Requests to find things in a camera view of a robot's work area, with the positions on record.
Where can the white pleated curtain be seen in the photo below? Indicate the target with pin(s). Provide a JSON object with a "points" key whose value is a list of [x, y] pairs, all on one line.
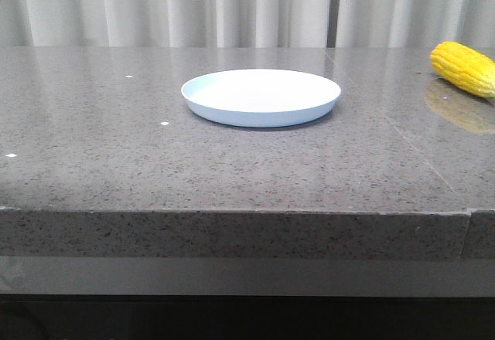
{"points": [[246, 23]]}

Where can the yellow corn cob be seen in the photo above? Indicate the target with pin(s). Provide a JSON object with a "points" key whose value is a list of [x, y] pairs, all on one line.
{"points": [[466, 68]]}

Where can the light blue round plate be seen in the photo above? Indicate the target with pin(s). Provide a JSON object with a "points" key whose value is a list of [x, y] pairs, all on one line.
{"points": [[261, 98]]}

